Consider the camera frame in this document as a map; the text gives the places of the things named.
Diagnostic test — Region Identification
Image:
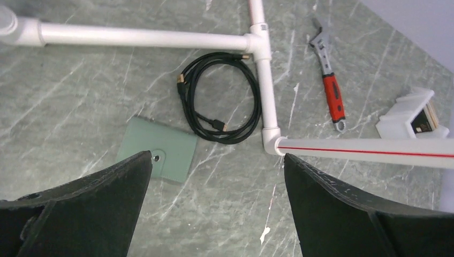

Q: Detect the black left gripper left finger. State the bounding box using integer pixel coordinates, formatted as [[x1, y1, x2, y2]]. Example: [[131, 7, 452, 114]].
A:
[[1, 151, 152, 256]]

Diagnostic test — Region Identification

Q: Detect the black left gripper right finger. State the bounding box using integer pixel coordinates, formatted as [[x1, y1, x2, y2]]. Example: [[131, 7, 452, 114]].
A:
[[284, 154, 453, 256]]

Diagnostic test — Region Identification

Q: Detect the green card holder wallet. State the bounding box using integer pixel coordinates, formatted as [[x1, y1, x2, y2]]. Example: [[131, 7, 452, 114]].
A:
[[116, 116, 197, 183]]

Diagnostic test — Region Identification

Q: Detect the white card box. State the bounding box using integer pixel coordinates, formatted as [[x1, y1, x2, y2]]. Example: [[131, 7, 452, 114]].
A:
[[376, 87, 450, 139]]

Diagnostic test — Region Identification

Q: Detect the stack of cards in box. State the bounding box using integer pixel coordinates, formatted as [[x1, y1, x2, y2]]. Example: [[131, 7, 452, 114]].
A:
[[411, 100, 439, 134]]

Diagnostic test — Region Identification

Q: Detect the red handled adjustable wrench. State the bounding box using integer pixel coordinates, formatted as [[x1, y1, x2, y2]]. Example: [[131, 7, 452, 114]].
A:
[[309, 17, 346, 133]]

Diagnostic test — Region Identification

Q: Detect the black coiled usb cable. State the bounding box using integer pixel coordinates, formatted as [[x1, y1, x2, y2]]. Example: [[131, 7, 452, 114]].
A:
[[176, 52, 262, 145]]

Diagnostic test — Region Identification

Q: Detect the white pvc pipe frame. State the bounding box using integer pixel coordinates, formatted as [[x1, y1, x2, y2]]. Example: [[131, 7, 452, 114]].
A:
[[1, 1, 453, 169]]

